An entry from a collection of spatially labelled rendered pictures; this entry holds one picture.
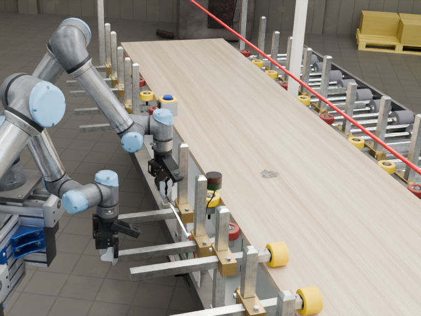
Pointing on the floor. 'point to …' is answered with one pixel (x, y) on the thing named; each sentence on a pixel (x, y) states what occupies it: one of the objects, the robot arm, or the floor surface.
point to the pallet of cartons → (389, 31)
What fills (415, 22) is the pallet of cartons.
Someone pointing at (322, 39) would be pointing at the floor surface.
